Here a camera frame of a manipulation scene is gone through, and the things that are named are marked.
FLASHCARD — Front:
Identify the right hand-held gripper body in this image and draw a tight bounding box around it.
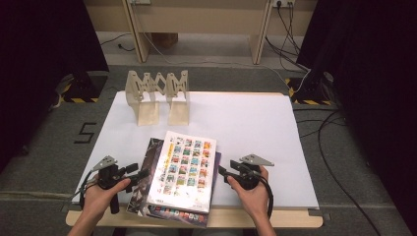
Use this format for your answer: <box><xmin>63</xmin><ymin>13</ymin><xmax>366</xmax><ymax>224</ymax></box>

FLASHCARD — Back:
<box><xmin>230</xmin><ymin>153</ymin><xmax>275</xmax><ymax>191</ymax></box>

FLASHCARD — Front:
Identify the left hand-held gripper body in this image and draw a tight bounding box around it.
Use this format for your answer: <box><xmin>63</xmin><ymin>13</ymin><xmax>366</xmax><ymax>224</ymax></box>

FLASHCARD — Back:
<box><xmin>91</xmin><ymin>155</ymin><xmax>132</xmax><ymax>214</ymax></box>

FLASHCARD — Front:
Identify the black magazine with red print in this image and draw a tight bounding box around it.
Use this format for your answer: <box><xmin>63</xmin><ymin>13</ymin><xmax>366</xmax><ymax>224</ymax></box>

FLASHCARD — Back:
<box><xmin>126</xmin><ymin>137</ymin><xmax>165</xmax><ymax>217</ymax></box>

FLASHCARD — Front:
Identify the white book with picture grid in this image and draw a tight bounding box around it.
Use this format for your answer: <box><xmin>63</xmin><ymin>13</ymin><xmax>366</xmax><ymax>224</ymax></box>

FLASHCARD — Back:
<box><xmin>146</xmin><ymin>130</ymin><xmax>218</xmax><ymax>214</ymax></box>

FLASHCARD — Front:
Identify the beige expandable book rack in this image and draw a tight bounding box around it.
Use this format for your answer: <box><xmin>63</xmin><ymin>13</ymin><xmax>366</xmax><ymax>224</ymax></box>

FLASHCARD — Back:
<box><xmin>125</xmin><ymin>69</ymin><xmax>191</xmax><ymax>127</ymax></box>

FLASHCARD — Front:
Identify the purple and brown magazine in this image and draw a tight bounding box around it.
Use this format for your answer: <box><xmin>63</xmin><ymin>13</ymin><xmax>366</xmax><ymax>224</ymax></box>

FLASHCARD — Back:
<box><xmin>146</xmin><ymin>150</ymin><xmax>222</xmax><ymax>228</ymax></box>

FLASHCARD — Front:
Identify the person's right hand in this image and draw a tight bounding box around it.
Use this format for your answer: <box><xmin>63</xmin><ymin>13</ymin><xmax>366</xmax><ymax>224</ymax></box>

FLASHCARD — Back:
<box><xmin>227</xmin><ymin>166</ymin><xmax>271</xmax><ymax>224</ymax></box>

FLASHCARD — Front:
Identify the person's left hand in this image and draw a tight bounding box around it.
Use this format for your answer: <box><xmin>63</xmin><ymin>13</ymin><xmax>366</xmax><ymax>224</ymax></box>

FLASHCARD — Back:
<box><xmin>80</xmin><ymin>178</ymin><xmax>132</xmax><ymax>225</ymax></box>

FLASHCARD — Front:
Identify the white table mat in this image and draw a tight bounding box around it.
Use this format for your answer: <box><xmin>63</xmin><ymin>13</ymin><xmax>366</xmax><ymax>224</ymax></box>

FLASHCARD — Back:
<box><xmin>72</xmin><ymin>90</ymin><xmax>320</xmax><ymax>210</ymax></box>

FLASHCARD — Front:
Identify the black curtain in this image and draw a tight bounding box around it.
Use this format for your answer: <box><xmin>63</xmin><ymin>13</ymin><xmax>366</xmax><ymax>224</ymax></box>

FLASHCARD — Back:
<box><xmin>296</xmin><ymin>0</ymin><xmax>417</xmax><ymax>235</ymax></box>
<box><xmin>0</xmin><ymin>0</ymin><xmax>109</xmax><ymax>171</ymax></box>

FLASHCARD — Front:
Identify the beige wooden desk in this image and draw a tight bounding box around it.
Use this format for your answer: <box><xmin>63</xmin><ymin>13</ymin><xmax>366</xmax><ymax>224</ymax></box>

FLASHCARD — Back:
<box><xmin>83</xmin><ymin>0</ymin><xmax>318</xmax><ymax>65</ymax></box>

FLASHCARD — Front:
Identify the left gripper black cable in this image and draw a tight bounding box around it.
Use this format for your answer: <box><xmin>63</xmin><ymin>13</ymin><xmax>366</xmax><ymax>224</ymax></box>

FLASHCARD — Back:
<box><xmin>78</xmin><ymin>170</ymin><xmax>99</xmax><ymax>210</ymax></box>

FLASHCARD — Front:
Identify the long black floor cable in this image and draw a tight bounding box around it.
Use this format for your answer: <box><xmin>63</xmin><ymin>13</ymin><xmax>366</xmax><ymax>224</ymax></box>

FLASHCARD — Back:
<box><xmin>317</xmin><ymin>109</ymin><xmax>383</xmax><ymax>236</ymax></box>

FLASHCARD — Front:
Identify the white floor cable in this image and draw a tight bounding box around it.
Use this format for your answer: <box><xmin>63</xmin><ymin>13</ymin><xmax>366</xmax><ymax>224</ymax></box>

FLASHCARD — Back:
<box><xmin>131</xmin><ymin>3</ymin><xmax>313</xmax><ymax>96</ymax></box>

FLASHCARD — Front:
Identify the black floor cable with plug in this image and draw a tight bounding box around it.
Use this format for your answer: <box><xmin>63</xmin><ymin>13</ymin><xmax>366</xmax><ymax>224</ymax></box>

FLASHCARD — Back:
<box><xmin>99</xmin><ymin>31</ymin><xmax>136</xmax><ymax>53</ymax></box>

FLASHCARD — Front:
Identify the bundle of black socket cables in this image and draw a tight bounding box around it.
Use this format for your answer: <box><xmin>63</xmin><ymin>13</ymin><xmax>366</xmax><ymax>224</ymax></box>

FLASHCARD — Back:
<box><xmin>265</xmin><ymin>1</ymin><xmax>311</xmax><ymax>72</ymax></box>

